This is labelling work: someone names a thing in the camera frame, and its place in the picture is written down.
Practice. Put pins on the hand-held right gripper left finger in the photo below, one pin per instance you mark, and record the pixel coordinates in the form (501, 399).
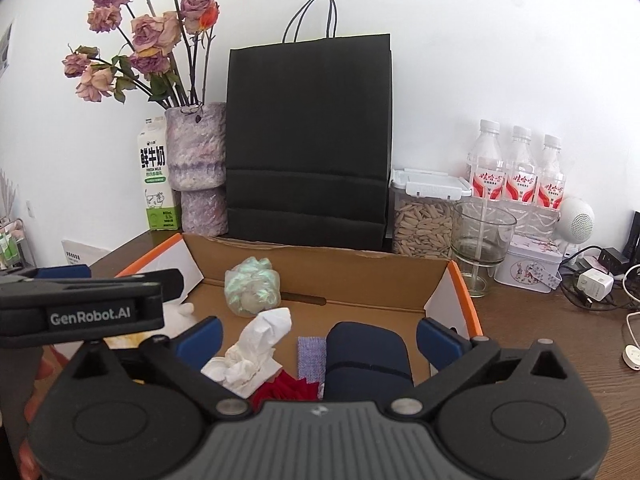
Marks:
(205, 342)

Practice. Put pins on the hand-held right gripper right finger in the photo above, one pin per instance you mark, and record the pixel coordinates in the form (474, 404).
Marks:
(436, 344)

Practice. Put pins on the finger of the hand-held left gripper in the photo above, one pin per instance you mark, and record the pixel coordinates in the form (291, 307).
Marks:
(65, 272)
(170, 285)

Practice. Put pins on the large white tissue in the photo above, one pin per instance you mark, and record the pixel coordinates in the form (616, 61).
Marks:
(250, 350)

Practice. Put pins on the navy zip pouch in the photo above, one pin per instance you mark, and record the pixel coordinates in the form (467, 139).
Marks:
(367, 355)

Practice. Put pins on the pale green scrunchie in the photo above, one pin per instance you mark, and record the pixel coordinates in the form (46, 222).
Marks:
(250, 285)

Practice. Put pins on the red fabric rose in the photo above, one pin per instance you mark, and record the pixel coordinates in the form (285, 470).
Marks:
(285, 387)

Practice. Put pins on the red orange cardboard box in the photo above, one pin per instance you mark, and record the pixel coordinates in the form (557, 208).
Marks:
(360, 280)

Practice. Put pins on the clear seed container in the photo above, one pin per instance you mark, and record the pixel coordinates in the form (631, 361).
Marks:
(422, 230)

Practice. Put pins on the white printed package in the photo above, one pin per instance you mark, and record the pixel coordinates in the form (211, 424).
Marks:
(82, 252)

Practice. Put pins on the pink feather decoration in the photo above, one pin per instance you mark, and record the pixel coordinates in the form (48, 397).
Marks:
(7, 192)

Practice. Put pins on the white green milk carton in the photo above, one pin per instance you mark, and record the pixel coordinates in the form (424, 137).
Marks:
(157, 175)

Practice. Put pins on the clear drinking glass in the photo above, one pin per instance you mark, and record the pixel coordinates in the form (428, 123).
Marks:
(482, 240)

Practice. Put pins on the white printed tin box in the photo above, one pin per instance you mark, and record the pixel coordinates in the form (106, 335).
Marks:
(525, 265)

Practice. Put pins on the purple mottled vase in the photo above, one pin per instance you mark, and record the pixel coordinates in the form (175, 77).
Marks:
(195, 160)

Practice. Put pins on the white charger plug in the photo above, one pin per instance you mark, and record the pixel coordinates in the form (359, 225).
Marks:
(595, 285)

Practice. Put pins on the white round speaker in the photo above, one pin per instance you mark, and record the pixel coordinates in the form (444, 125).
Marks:
(577, 220)

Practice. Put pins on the black power adapter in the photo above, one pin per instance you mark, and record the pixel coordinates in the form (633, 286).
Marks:
(612, 257)

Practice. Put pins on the black paper bag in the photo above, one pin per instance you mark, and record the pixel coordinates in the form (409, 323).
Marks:
(310, 135)

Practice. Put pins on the black charging stand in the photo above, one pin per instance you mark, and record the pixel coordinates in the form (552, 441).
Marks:
(635, 235)

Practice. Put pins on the dried rose bouquet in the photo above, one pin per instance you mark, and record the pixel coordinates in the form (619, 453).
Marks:
(150, 35)

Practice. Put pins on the white wall socket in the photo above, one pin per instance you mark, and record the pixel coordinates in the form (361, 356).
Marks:
(31, 208)

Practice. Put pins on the wall picture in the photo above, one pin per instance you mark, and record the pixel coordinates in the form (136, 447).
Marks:
(5, 50)

